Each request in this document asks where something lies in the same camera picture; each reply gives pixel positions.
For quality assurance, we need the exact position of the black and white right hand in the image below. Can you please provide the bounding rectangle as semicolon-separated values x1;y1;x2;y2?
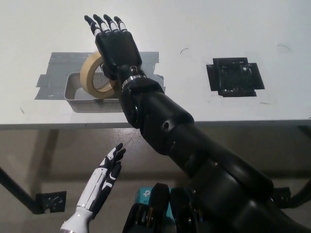
84;14;144;83

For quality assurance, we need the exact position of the white and black left hand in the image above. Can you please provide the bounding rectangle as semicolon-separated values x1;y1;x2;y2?
76;143;126;216

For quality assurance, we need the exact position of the beige masking tape roll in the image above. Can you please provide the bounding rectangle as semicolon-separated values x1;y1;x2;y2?
80;50;120;99

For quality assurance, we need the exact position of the black tape square patch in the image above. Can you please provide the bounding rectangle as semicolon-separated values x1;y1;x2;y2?
206;57;265;98

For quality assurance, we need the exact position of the teal cardboard box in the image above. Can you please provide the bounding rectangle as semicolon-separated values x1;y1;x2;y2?
135;186;176;224

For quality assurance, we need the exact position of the small grey mesh basket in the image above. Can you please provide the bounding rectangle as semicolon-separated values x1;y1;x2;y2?
64;72;123;114

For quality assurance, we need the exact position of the black metal table leg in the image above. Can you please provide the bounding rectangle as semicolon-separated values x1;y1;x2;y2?
0;167;42;215

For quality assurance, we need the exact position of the grey duct tape patch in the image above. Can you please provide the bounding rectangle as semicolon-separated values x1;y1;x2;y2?
34;51;167;101

